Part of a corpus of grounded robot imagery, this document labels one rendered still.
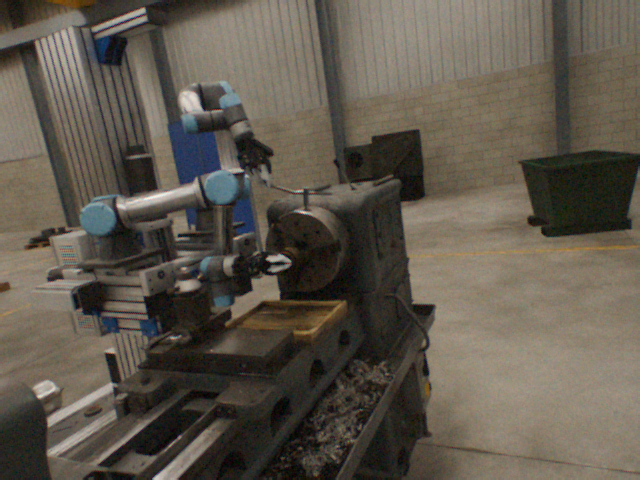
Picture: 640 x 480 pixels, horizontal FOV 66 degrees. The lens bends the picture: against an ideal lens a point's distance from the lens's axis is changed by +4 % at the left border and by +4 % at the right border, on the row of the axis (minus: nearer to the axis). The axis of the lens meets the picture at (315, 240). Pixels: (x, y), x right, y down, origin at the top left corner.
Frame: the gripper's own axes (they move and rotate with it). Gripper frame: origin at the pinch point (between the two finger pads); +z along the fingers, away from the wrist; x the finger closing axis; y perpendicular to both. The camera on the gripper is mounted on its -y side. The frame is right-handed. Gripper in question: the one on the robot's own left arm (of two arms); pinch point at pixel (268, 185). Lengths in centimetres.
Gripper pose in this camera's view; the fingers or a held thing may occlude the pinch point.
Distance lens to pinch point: 183.0
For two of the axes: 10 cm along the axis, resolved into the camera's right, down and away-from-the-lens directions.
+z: 3.8, 9.2, 0.5
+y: -4.3, 2.2, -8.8
